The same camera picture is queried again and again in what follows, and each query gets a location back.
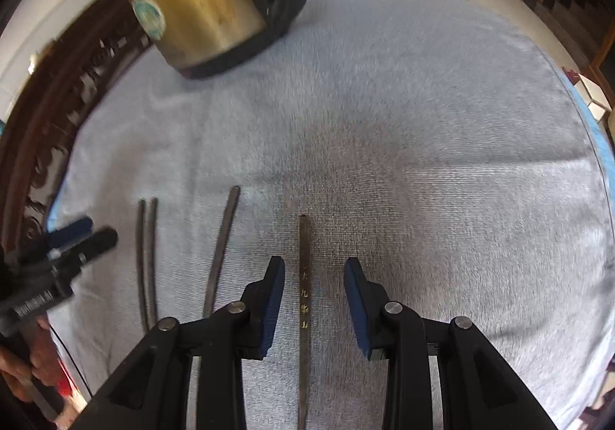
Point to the person's left hand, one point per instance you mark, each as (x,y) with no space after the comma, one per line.
(17,370)

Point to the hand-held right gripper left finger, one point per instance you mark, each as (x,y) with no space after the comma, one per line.
(271,305)

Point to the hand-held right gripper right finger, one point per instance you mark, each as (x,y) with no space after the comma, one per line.
(358,305)

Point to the bronze electric kettle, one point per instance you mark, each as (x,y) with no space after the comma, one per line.
(202,2)

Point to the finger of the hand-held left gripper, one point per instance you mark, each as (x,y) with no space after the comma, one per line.
(72,230)
(98,242)

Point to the small white stool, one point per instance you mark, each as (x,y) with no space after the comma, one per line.
(593,93)

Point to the grey tablecloth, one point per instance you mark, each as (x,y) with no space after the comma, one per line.
(408,146)

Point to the blue table cover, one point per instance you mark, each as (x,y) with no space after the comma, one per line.
(598,132)

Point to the carved wooden sideboard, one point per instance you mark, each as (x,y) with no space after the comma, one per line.
(57,122)

